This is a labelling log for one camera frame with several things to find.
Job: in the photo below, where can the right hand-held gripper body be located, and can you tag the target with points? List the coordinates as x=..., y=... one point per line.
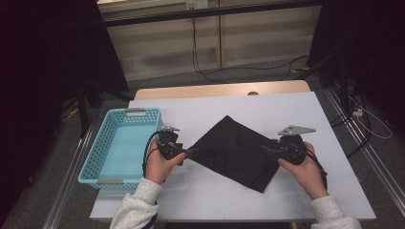
x=291, y=149

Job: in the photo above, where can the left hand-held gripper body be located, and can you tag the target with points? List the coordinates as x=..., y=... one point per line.
x=168, y=144

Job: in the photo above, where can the black shorts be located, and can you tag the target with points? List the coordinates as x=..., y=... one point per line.
x=235, y=152

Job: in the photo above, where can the light blue plastic basket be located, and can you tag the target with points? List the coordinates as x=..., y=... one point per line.
x=127, y=149

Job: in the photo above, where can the person's left hand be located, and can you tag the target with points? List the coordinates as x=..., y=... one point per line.
x=159, y=168

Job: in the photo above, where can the person's right hand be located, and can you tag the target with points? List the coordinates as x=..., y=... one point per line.
x=305, y=178

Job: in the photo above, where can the dark round table grommet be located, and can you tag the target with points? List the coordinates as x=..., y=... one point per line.
x=253, y=93

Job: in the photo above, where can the white table mat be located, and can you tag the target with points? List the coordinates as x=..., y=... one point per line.
x=223, y=203

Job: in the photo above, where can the white plug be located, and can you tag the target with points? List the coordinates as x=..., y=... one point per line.
x=357, y=112

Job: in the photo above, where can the yellow floor tape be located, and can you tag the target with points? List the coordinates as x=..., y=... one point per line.
x=301, y=69

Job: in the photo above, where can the black stand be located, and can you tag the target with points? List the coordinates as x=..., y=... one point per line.
x=343, y=82
x=83, y=114

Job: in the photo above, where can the black horizontal bar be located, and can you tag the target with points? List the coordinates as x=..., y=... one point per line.
x=207, y=12

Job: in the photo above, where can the black curtain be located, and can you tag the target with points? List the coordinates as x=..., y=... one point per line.
x=47, y=47
x=366, y=31

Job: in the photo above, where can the metal floor rail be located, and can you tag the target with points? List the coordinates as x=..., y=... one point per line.
x=382, y=173
x=65, y=191

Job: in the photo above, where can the white wall socket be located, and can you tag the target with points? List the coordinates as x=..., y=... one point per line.
x=197, y=4

